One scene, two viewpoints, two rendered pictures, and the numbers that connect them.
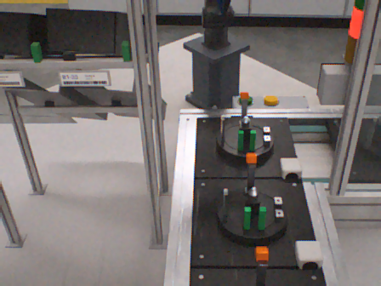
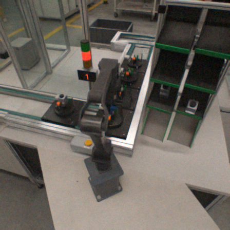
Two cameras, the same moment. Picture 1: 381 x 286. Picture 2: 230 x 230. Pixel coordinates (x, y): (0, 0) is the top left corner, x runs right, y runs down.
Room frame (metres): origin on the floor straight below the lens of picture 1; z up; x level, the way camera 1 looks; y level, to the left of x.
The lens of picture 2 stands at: (1.69, 0.07, 1.83)
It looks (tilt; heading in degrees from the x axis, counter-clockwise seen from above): 45 degrees down; 193
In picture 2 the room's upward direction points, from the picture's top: straight up
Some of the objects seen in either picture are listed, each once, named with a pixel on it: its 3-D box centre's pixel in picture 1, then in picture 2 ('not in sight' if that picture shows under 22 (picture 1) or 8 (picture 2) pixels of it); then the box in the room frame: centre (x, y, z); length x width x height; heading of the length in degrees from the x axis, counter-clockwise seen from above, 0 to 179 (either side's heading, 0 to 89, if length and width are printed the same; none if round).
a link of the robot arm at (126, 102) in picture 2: not in sight; (110, 95); (1.10, -0.09, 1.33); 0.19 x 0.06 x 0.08; 87
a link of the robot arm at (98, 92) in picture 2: not in sight; (102, 90); (1.22, -0.08, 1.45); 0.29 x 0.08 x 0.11; 2
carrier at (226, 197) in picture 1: (253, 203); (121, 92); (0.66, -0.11, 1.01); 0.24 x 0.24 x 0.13; 87
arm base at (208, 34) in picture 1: (215, 34); (103, 162); (1.28, -0.08, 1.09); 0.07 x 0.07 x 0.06; 38
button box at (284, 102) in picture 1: (270, 111); (89, 146); (1.11, -0.22, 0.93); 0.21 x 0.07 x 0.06; 87
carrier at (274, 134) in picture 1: (245, 130); (112, 115); (0.90, -0.13, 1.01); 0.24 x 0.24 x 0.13; 87
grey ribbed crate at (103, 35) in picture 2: not in sight; (111, 31); (-1.18, -0.64, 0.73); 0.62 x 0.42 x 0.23; 87
